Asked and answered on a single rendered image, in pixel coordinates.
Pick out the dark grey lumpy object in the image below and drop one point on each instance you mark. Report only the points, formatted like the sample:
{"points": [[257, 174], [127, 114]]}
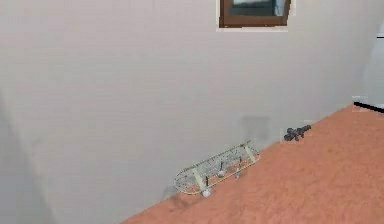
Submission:
{"points": [[296, 132]]}

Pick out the brown framed window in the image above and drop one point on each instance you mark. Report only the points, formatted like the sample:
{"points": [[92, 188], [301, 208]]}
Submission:
{"points": [[255, 18]]}

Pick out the white fridge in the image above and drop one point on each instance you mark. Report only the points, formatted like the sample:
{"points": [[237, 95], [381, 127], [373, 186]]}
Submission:
{"points": [[375, 76]]}

